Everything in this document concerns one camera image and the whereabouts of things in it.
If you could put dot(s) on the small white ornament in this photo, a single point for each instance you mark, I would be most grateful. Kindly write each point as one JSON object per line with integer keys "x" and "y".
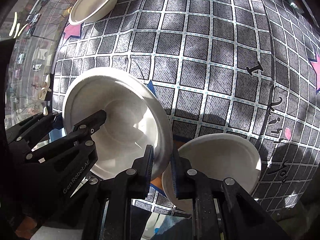
{"x": 45, "y": 110}
{"x": 47, "y": 78}
{"x": 42, "y": 94}

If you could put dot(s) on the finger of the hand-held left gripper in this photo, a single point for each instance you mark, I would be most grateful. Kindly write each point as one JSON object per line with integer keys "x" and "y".
{"x": 32, "y": 127}
{"x": 92, "y": 123}

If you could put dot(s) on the grey checkered star tablecloth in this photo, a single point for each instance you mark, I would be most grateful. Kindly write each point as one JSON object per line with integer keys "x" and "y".
{"x": 200, "y": 55}

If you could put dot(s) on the person's leg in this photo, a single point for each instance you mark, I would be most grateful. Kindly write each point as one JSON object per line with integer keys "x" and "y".
{"x": 138, "y": 220}
{"x": 175, "y": 230}

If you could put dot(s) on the person's right leg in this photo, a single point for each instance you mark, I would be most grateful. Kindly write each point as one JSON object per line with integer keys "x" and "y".
{"x": 175, "y": 230}

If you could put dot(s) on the white paper bowl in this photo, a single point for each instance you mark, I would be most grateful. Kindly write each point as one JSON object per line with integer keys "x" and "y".
{"x": 220, "y": 162}
{"x": 125, "y": 130}
{"x": 92, "y": 2}

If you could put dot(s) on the person's left leg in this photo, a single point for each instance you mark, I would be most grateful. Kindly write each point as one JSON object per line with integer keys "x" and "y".
{"x": 138, "y": 220}

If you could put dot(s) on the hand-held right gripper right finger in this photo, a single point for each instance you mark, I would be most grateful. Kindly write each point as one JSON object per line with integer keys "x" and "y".
{"x": 175, "y": 180}

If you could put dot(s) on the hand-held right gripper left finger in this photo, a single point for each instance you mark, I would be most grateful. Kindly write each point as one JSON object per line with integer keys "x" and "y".
{"x": 150, "y": 170}

